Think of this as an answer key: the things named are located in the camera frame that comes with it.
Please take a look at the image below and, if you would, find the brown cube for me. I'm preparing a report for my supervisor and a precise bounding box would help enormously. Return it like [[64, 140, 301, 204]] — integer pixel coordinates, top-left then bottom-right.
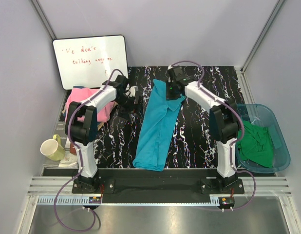
[[69, 143, 76, 156]]

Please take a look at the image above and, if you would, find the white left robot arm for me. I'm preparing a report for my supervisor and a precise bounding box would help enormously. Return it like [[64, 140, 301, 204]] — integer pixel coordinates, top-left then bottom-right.
[[65, 75, 143, 193]]

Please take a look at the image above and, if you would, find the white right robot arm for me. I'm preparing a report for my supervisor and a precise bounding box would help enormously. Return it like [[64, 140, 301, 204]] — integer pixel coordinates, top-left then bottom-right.
[[166, 65, 244, 193]]

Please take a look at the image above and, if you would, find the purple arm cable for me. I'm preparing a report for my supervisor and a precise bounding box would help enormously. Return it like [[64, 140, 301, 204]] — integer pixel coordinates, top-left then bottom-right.
[[169, 60, 257, 213], [54, 69, 124, 232]]

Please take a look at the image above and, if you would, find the yellow green mug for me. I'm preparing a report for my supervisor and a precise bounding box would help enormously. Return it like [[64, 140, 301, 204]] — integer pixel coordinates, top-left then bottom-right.
[[40, 134, 65, 161]]

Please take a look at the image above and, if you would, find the teal t shirt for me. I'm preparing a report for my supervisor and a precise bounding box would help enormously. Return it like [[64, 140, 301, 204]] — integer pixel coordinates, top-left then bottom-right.
[[133, 79, 185, 171]]

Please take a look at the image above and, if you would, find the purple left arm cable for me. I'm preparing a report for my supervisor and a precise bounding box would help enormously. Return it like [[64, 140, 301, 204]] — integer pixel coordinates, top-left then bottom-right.
[[54, 69, 124, 232]]

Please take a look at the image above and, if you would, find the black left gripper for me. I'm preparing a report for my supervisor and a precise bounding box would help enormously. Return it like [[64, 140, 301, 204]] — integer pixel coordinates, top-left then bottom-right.
[[114, 94, 144, 121]]

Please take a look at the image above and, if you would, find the beige folded t shirt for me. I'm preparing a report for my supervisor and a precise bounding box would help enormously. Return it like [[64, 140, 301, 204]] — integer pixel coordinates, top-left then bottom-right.
[[97, 122, 108, 131]]

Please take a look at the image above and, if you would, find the green t shirt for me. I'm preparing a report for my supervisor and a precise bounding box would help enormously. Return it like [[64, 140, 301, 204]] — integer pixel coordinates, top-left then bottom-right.
[[237, 121, 274, 168]]

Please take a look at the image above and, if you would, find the pink folded t shirt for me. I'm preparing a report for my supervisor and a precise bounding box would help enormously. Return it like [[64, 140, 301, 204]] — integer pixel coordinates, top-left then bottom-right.
[[65, 86, 117, 123]]

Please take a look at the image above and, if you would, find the aluminium frame rail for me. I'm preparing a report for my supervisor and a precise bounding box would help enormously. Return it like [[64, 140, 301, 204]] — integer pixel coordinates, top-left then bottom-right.
[[28, 176, 291, 196]]

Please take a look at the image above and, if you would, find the teal plastic basin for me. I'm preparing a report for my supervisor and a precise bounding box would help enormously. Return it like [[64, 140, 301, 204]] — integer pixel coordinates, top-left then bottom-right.
[[235, 104, 291, 174]]

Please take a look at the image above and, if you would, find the white dry erase board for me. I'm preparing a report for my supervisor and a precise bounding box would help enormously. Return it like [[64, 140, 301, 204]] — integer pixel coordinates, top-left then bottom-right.
[[53, 35, 128, 90]]

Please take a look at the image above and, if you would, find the black white manual booklet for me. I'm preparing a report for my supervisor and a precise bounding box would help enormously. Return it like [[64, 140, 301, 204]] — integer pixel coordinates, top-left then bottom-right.
[[43, 121, 78, 169]]

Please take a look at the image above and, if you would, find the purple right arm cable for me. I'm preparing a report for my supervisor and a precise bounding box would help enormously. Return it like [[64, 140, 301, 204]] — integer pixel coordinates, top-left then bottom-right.
[[169, 60, 257, 213]]

